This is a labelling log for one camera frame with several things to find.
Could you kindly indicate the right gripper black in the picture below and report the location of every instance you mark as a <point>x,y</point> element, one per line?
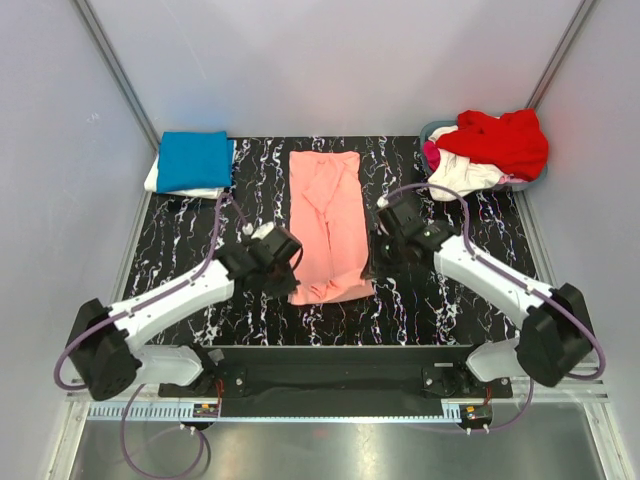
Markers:
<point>374,262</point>

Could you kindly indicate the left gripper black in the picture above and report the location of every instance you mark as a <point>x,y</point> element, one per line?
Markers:
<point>285,289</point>

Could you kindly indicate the salmon pink t shirt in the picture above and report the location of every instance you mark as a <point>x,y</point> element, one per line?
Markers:
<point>327,216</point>

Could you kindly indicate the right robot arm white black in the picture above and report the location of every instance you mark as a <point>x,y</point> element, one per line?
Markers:
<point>555,333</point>

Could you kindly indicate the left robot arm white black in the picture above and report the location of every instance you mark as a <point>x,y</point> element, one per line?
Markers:
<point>110,348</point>

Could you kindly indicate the black marble pattern mat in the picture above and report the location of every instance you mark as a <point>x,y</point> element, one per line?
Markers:
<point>412,307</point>

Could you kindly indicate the white crumpled t shirt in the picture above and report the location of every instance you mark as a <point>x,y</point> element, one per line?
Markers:
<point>459,174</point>

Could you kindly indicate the magenta garment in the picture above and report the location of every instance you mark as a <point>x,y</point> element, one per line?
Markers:
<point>432,155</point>

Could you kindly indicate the grey blue laundry basket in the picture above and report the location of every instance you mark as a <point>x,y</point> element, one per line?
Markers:
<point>512,184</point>

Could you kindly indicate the folded blue t shirt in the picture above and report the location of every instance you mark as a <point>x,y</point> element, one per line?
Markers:
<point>183,142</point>

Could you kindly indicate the folded white t shirt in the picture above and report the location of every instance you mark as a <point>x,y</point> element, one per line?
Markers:
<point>190,192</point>

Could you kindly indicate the red t shirt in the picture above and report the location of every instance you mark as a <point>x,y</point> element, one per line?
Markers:
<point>513,142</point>

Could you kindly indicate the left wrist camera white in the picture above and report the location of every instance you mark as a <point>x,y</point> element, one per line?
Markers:
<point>259,232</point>

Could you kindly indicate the black mounting base plate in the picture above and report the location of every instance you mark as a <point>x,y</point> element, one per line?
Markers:
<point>392,382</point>

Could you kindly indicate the aluminium rail frame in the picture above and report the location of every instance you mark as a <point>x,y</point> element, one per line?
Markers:
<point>148,405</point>

